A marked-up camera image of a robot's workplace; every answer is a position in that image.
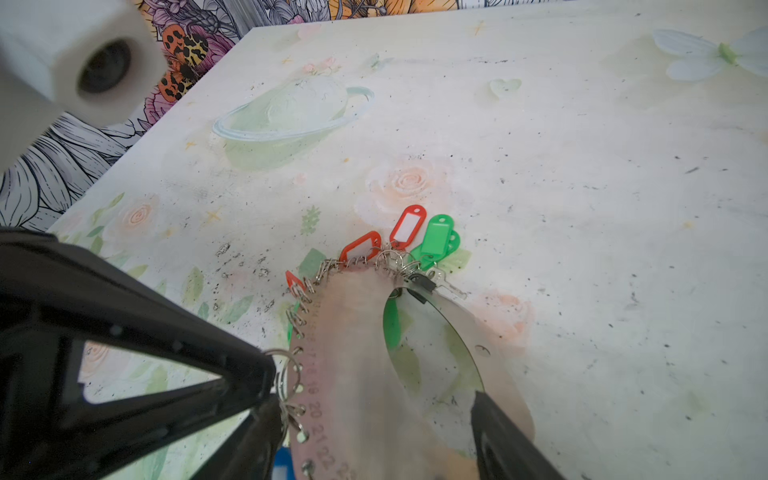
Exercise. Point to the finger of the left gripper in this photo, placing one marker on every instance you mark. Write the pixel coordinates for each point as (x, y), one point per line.
(99, 371)

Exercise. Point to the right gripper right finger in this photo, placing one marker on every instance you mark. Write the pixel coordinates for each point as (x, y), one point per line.
(503, 451)

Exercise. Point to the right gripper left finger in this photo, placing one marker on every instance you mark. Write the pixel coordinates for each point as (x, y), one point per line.
(249, 452)

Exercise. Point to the blue tagged key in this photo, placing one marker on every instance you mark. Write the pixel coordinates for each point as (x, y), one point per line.
(283, 465)

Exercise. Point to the large metal keyring with keys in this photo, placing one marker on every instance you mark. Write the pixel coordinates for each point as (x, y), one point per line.
(349, 381)

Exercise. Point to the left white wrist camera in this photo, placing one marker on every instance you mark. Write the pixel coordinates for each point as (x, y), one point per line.
(93, 59)

